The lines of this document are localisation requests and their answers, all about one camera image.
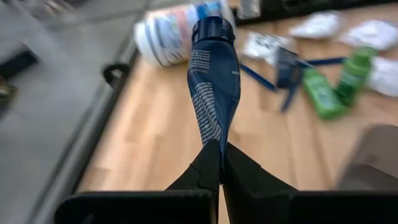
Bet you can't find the black screw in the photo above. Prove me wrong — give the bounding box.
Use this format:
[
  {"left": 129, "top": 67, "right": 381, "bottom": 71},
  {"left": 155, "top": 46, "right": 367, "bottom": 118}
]
[{"left": 238, "top": 62, "right": 279, "bottom": 93}]

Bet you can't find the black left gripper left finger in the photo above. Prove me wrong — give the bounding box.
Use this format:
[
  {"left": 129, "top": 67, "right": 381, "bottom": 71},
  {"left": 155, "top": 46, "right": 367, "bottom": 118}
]
[{"left": 54, "top": 138, "right": 222, "bottom": 224}]

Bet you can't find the clear printed cotton bag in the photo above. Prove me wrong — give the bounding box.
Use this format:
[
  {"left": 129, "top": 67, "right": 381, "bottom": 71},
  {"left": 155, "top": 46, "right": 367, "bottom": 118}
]
[{"left": 242, "top": 32, "right": 296, "bottom": 65}]

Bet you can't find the dark blue toiletry tube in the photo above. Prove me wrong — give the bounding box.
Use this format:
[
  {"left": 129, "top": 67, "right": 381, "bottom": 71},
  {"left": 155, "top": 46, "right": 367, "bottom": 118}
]
[{"left": 187, "top": 16, "right": 242, "bottom": 162}]

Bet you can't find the smoky grey plastic bin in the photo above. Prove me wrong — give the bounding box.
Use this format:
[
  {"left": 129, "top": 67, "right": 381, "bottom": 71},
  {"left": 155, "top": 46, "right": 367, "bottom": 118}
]
[{"left": 337, "top": 123, "right": 398, "bottom": 191}]

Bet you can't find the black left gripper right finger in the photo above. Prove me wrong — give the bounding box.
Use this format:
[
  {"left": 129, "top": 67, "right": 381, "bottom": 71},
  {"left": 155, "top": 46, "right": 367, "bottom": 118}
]
[{"left": 222, "top": 142, "right": 398, "bottom": 224}]

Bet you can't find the green travel bottle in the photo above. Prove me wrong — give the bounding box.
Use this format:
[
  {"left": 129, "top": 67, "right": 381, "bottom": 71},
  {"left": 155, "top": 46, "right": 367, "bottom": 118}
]
[
  {"left": 336, "top": 46, "right": 379, "bottom": 107},
  {"left": 303, "top": 68, "right": 346, "bottom": 121}
]

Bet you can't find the clear bag of cotton balls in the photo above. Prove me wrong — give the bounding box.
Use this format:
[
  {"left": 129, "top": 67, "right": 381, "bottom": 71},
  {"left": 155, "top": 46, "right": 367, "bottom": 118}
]
[
  {"left": 366, "top": 57, "right": 398, "bottom": 97},
  {"left": 338, "top": 20, "right": 398, "bottom": 50},
  {"left": 289, "top": 12, "right": 341, "bottom": 40}
]

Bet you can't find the white wipes canister blue label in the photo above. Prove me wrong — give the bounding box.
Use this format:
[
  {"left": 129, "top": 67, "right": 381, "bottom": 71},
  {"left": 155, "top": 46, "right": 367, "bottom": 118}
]
[{"left": 134, "top": 0, "right": 236, "bottom": 68}]

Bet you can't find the black frame clamp hook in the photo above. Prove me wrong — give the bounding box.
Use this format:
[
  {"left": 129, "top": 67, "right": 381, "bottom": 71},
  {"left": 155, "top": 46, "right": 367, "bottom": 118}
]
[{"left": 102, "top": 63, "right": 131, "bottom": 90}]

